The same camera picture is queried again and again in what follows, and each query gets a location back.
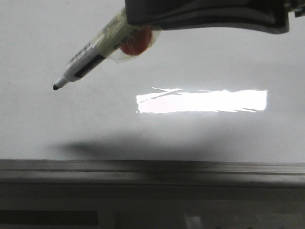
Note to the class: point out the white whiteboard with aluminium frame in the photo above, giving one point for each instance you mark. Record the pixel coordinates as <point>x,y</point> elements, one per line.
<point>214,106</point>

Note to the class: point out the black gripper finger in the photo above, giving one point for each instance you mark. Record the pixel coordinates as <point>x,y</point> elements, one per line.
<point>269,16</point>

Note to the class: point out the white whiteboard marker pen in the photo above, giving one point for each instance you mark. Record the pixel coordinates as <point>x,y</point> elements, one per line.
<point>118,40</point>

